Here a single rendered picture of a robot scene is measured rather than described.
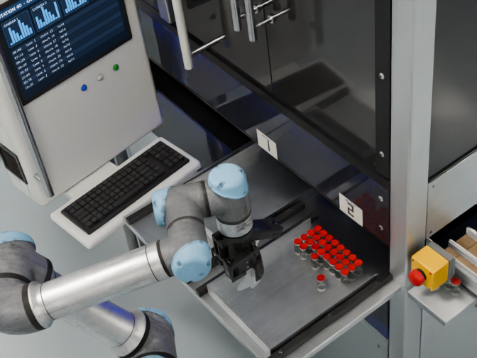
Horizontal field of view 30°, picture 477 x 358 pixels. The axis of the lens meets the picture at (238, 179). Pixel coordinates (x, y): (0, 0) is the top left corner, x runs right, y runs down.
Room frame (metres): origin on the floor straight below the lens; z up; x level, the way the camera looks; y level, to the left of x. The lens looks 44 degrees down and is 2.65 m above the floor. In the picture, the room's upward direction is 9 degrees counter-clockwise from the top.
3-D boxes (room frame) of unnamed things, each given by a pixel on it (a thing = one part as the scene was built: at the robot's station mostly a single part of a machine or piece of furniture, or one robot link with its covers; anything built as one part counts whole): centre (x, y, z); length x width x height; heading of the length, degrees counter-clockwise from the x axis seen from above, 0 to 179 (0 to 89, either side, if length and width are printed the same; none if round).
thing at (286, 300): (1.42, -0.09, 0.90); 0.34 x 0.26 x 0.04; 121
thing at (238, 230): (1.27, 0.02, 1.32); 0.08 x 0.08 x 0.05
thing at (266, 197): (1.78, -0.02, 0.90); 0.34 x 0.26 x 0.04; 121
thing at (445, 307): (1.34, -0.46, 0.87); 0.14 x 0.13 x 0.02; 121
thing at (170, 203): (1.25, 0.12, 1.39); 0.11 x 0.11 x 0.08; 3
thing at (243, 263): (1.27, 0.03, 1.24); 0.09 x 0.08 x 0.12; 121
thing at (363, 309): (1.59, -0.04, 0.87); 0.70 x 0.48 x 0.02; 31
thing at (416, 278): (1.31, -0.38, 0.99); 0.04 x 0.04 x 0.04; 31
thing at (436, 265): (1.33, -0.42, 0.99); 0.08 x 0.07 x 0.07; 121
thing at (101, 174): (2.00, 0.36, 0.79); 0.45 x 0.28 x 0.03; 128
